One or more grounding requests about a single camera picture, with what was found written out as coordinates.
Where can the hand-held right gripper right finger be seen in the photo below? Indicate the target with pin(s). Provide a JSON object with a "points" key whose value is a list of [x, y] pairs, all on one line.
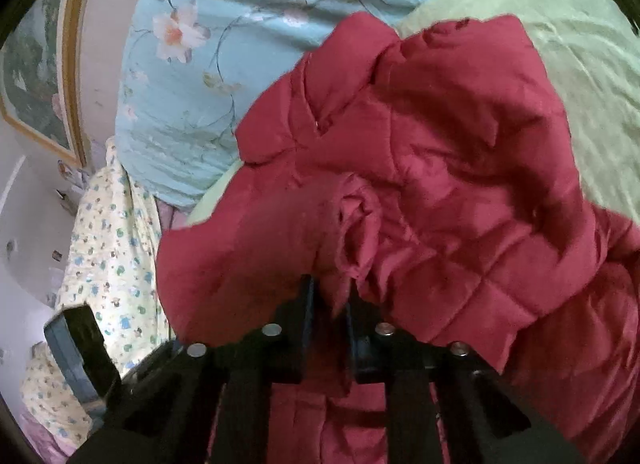
{"points": [[356, 344]]}

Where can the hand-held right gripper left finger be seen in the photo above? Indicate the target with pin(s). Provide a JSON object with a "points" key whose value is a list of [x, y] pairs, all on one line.
{"points": [[309, 324]]}

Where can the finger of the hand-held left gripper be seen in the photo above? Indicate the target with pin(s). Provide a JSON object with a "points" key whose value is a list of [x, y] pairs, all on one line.
{"points": [[85, 344]]}

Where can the red quilted jacket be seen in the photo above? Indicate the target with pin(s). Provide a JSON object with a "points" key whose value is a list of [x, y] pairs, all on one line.
{"points": [[450, 168]]}

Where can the yellow cartoon print sheet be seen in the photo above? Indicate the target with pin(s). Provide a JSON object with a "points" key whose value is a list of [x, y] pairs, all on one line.
{"points": [[115, 244]]}

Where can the pink bed sheet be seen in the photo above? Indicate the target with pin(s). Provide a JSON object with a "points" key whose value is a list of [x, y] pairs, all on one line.
{"points": [[172, 216]]}

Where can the blue floral quilt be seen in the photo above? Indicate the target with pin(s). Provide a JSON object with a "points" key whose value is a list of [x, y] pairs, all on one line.
{"points": [[250, 18]]}

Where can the light green blanket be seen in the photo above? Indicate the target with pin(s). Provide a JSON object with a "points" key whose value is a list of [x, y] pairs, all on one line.
{"points": [[575, 43]]}

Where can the gold framed wall picture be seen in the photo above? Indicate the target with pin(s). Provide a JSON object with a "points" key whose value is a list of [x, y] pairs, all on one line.
{"points": [[30, 68]]}

